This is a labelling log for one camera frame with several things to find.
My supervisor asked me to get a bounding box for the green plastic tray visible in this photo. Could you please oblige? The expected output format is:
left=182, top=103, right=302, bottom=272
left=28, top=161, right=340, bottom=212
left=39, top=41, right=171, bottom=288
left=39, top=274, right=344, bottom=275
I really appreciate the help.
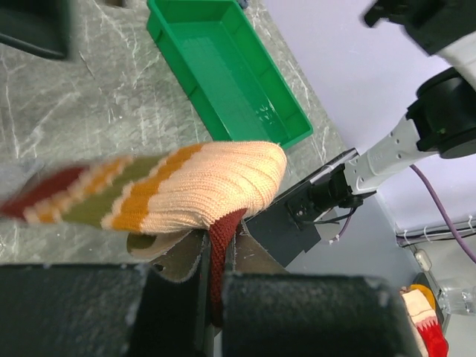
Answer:
left=147, top=1, right=313, bottom=149

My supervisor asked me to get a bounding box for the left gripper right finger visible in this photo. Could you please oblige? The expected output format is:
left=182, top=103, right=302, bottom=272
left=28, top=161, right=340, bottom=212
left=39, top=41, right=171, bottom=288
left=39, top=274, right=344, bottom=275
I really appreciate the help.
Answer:
left=222, top=224, right=420, bottom=356

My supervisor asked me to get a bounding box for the striped brown orange sock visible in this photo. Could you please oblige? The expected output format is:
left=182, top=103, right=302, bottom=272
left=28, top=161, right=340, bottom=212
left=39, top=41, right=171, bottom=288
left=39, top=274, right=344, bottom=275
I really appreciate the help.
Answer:
left=1, top=141, right=287, bottom=327

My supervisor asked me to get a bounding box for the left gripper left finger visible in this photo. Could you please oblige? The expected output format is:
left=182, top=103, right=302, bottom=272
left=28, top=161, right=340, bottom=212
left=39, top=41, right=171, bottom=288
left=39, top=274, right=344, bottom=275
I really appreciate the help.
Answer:
left=1, top=231, right=212, bottom=356

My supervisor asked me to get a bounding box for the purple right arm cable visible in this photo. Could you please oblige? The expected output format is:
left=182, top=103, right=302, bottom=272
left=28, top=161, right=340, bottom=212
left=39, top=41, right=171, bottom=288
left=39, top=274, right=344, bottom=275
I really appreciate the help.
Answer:
left=329, top=163, right=476, bottom=265

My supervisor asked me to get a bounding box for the red snowflake christmas sock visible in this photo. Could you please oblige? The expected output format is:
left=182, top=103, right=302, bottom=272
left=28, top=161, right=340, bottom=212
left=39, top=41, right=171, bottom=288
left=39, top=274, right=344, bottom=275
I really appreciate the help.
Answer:
left=400, top=284, right=449, bottom=357

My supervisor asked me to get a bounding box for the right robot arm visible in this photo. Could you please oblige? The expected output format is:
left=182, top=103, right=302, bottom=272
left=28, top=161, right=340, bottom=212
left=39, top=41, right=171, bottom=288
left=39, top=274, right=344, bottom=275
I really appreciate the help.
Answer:
left=286, top=1, right=475, bottom=225

